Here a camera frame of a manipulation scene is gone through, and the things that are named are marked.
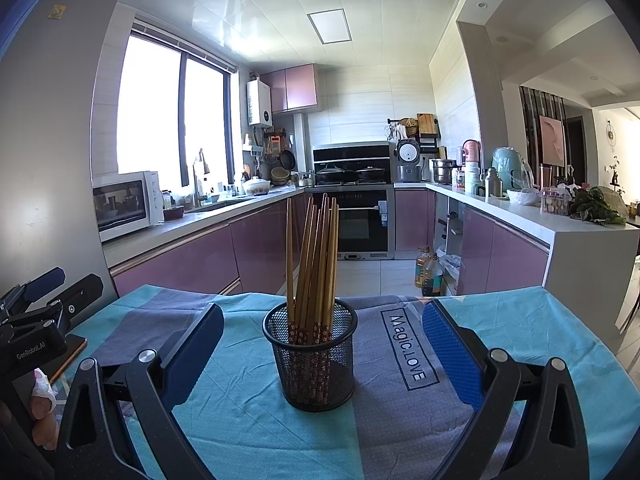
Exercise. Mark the ceiling light panel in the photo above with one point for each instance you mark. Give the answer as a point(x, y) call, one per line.
point(330, 25)

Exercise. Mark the teal kitchen appliance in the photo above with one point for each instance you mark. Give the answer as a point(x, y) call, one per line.
point(510, 167)

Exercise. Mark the pink kettle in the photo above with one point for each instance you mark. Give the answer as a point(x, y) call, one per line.
point(471, 152)

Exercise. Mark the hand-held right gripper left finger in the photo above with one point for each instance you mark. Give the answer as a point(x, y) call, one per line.
point(200, 345)

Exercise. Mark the kitchen window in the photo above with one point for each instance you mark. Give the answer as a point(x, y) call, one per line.
point(150, 110)

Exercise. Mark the white water heater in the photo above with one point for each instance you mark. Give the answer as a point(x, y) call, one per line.
point(259, 102)

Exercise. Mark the pink kitchen base cabinets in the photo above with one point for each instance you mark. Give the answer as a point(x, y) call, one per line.
point(200, 255)

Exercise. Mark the green leafy vegetables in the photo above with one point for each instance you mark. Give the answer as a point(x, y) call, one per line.
point(597, 207)

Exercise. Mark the person's left hand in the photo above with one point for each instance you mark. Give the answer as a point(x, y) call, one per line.
point(42, 420)

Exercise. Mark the pink wall cabinet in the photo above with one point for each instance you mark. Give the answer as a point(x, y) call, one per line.
point(292, 87)

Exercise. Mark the smartphone with gold edge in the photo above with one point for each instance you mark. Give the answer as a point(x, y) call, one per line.
point(76, 347)

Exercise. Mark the white microwave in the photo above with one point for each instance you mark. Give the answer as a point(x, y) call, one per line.
point(120, 205)

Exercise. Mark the grey refrigerator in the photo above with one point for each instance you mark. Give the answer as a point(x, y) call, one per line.
point(50, 135)

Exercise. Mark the bunch of chopsticks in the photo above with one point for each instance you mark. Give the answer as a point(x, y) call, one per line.
point(312, 260)

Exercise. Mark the black mesh holder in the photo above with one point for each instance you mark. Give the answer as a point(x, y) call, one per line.
point(310, 380)

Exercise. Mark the steel stock pot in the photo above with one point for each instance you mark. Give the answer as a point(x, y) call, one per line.
point(443, 171)

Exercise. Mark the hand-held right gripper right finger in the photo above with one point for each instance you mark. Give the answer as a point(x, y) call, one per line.
point(450, 355)

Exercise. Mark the clear food container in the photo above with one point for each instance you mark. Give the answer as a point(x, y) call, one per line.
point(556, 202)

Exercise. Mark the oil bottles on floor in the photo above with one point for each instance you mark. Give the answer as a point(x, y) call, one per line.
point(434, 282)

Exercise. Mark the clear plastic bag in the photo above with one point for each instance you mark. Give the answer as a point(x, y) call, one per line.
point(450, 262)

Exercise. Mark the wall clock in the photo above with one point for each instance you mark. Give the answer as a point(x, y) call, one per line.
point(611, 135)

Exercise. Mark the teal grey tablecloth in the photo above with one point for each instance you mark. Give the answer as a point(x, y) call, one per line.
point(250, 435)

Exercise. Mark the black wok with lid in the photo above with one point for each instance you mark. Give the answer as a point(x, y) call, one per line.
point(332, 174)

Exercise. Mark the black wall rack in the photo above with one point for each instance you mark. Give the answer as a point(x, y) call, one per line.
point(400, 132)

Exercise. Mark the steel kitchen faucet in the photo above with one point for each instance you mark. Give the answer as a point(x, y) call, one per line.
point(200, 175)

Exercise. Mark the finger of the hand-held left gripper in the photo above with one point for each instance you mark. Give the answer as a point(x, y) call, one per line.
point(75, 300)
point(45, 280)

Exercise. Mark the steel thermos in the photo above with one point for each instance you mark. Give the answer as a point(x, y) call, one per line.
point(492, 182)

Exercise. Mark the wooden cutting board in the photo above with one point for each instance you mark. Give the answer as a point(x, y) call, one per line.
point(426, 124)

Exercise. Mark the silver rice cooker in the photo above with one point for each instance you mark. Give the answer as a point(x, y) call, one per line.
point(409, 160)

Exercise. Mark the hanging black pan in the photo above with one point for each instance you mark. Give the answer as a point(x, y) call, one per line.
point(287, 160)

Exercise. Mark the black built-in oven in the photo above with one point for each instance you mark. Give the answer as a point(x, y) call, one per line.
point(360, 220)

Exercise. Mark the black frying pan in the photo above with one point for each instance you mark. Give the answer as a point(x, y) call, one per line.
point(371, 174)

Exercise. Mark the white casserole pot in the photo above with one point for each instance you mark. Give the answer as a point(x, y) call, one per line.
point(257, 186)

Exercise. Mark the black range hood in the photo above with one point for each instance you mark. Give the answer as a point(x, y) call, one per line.
point(350, 152)

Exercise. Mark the pink wall picture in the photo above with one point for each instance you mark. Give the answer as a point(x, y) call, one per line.
point(552, 140)

